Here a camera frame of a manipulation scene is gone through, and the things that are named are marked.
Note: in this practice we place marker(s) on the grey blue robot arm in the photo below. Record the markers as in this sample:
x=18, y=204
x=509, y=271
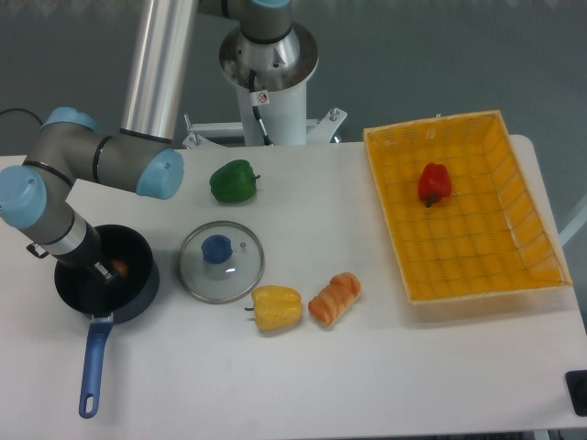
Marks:
x=140, y=159

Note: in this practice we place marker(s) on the dark pot blue handle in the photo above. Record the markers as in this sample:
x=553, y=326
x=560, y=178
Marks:
x=107, y=303

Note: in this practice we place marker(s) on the black device at table edge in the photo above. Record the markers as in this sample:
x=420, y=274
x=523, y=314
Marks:
x=576, y=381

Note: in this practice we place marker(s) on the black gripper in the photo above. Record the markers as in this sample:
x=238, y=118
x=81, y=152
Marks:
x=77, y=250

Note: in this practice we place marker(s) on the red bell pepper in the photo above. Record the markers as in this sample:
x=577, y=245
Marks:
x=434, y=184

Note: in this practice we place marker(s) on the orange bread roll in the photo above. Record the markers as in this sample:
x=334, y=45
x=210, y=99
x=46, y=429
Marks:
x=334, y=300

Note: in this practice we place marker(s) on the yellow plastic basket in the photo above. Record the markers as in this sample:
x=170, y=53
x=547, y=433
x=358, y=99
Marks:
x=489, y=237

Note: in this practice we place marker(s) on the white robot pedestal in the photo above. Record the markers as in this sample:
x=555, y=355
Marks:
x=270, y=81

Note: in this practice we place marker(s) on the glass lid blue knob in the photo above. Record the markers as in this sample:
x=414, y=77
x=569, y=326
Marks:
x=220, y=262

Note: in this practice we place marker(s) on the yellow bell pepper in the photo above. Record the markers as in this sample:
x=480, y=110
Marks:
x=276, y=307

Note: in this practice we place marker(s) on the green bell pepper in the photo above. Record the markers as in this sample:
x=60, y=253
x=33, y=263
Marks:
x=235, y=182

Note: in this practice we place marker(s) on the brown egg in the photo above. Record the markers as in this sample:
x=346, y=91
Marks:
x=120, y=267

